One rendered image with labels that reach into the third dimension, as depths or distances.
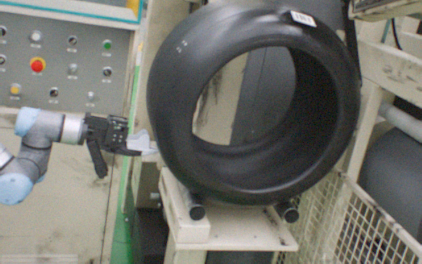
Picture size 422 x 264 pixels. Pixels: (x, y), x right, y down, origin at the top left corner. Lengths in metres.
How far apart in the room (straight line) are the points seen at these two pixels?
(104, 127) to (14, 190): 0.27
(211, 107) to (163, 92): 0.43
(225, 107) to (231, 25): 0.49
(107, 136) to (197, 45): 0.34
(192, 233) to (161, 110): 0.36
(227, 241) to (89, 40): 0.88
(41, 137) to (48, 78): 0.61
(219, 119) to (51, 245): 0.90
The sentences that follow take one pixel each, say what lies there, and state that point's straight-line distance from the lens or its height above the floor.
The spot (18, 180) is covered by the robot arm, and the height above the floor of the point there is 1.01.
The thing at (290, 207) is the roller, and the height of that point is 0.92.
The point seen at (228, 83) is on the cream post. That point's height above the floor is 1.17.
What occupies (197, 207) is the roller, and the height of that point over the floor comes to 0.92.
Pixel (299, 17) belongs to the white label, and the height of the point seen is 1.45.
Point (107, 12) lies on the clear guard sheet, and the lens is 1.78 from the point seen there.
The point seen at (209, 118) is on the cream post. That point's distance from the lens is 1.61.
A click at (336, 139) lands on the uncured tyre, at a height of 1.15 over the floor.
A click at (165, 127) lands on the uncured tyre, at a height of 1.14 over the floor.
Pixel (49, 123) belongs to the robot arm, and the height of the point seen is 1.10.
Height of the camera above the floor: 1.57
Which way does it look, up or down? 19 degrees down
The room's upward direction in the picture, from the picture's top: 11 degrees clockwise
